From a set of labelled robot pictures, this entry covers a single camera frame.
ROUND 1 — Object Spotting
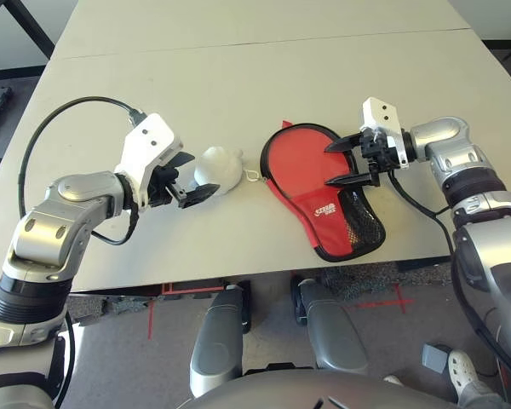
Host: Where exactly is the grey robot leg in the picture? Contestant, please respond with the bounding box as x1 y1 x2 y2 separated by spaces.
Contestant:
189 284 244 400
300 279 370 376

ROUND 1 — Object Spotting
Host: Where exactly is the white plush ball keychain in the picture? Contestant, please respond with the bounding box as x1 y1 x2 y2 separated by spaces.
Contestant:
194 146 266 198

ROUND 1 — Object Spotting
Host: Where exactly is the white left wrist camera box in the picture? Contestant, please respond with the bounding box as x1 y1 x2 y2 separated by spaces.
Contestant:
113 112 184 210

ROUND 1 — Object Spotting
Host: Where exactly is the red and black paddle case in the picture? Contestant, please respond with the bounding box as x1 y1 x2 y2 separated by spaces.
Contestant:
259 119 388 263

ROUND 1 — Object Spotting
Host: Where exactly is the grey robot right leg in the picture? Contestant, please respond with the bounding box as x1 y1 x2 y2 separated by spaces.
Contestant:
300 279 370 376

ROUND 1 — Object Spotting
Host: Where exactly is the dark speckled floor mat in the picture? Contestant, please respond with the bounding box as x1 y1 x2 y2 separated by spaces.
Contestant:
321 263 442 299

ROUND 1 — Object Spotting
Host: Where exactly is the small grey box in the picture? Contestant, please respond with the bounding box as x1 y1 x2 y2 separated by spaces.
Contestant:
421 343 452 375

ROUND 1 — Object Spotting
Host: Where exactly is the grey foam puzzle mat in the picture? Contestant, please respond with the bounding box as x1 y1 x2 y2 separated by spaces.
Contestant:
66 293 152 327

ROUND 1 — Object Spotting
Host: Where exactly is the grey robot torso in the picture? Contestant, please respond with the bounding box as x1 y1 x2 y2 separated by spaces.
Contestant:
193 368 461 409

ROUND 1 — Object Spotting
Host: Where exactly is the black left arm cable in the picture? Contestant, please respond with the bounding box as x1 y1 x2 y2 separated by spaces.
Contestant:
19 96 148 247

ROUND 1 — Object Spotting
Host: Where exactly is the grey robot left leg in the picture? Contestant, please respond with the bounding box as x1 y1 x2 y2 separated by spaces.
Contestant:
189 284 244 400

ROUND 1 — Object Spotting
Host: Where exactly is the grey trouser leg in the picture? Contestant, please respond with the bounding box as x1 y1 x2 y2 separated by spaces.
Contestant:
457 378 508 409

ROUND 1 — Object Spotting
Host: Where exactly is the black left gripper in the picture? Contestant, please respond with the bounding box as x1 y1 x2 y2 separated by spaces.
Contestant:
146 151 221 210

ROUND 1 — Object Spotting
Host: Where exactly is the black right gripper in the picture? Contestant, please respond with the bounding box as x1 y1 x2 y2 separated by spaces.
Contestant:
324 131 404 188

